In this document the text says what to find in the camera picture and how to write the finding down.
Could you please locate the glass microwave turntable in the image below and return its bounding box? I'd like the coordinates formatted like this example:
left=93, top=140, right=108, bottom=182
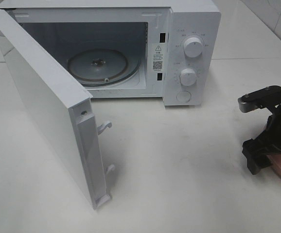
left=67, top=49, right=141, bottom=87

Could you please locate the white upper microwave knob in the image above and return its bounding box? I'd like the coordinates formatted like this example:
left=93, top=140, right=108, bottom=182
left=183, top=36, right=204, bottom=58

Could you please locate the white lower microwave knob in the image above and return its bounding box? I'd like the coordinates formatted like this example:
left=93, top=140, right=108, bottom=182
left=179, top=68, right=197, bottom=86

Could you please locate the white microwave oven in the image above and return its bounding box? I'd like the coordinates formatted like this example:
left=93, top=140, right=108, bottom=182
left=0, top=0, right=221, bottom=106

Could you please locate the white microwave door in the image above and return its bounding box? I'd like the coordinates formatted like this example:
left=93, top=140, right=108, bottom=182
left=0, top=10, right=114, bottom=209

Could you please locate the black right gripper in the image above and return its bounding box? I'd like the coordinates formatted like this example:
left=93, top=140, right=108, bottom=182
left=242, top=100, right=281, bottom=175

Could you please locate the white microwave knob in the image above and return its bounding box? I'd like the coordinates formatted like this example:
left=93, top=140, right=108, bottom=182
left=183, top=36, right=204, bottom=58
left=179, top=68, right=197, bottom=86

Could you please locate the white microwave release button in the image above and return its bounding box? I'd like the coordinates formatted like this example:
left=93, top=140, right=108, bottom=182
left=176, top=91, right=191, bottom=103

